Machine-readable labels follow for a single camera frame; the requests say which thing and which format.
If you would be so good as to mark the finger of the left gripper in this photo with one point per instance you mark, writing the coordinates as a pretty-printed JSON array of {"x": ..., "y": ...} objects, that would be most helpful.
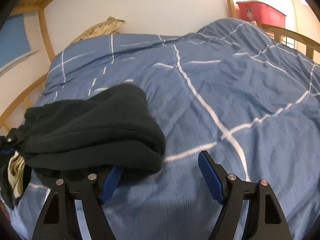
[{"x": 14, "y": 140}]

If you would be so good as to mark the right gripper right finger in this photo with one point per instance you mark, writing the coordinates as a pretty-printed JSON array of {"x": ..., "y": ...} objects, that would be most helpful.
[{"x": 265, "y": 218}]

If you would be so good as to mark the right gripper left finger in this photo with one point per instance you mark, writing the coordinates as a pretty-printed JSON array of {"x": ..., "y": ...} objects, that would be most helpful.
[{"x": 92, "y": 187}]

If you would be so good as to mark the black pants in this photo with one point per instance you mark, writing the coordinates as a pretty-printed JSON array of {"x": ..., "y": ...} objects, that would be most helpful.
[{"x": 112, "y": 128}]

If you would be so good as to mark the blue window blind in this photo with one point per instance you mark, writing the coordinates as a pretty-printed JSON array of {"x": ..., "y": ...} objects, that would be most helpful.
[{"x": 13, "y": 40}]

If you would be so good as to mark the blue checked duvet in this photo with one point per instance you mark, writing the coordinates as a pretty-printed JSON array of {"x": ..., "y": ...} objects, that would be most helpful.
[{"x": 252, "y": 103}]

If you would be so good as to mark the patterned beige pillow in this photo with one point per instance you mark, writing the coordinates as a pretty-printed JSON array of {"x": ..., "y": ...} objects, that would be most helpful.
[{"x": 106, "y": 27}]

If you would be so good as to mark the red storage bin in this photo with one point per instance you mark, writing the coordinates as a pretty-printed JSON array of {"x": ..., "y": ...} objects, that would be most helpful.
[{"x": 261, "y": 12}]

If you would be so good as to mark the wooden bunk bed frame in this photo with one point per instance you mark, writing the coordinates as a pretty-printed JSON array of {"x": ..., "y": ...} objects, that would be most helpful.
[{"x": 64, "y": 20}]

